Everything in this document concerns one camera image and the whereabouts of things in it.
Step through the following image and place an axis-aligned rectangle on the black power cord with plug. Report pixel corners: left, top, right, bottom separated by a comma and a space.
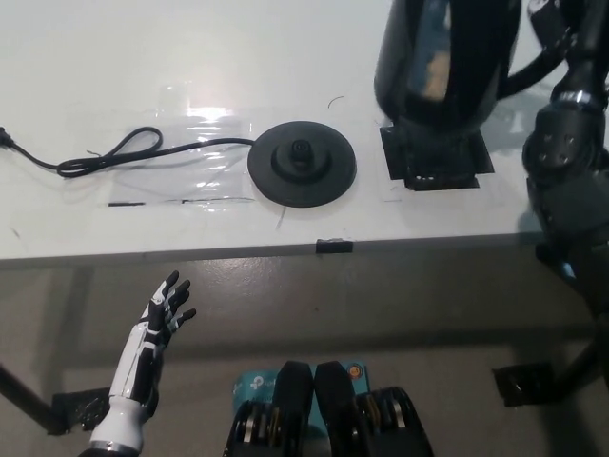
0, 125, 258, 181

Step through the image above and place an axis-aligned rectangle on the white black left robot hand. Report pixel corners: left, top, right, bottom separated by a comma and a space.
108, 270, 198, 407

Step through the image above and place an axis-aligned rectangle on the clear plastic film sheet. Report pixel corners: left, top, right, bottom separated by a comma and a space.
108, 111, 259, 208

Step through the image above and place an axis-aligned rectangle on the black tape square marker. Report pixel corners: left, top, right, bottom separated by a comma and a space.
378, 124, 497, 193

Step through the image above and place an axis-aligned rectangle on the black metal table leg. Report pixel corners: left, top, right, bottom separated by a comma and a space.
0, 364, 67, 437

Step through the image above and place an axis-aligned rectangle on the black electric kettle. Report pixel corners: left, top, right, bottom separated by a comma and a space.
373, 0, 572, 133

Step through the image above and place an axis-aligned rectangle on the teal router box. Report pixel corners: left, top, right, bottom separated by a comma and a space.
232, 360, 370, 432

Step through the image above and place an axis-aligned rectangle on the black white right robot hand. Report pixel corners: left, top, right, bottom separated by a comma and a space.
525, 0, 609, 104

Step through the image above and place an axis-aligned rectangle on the black round kettle base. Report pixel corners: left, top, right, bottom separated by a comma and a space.
246, 120, 359, 209

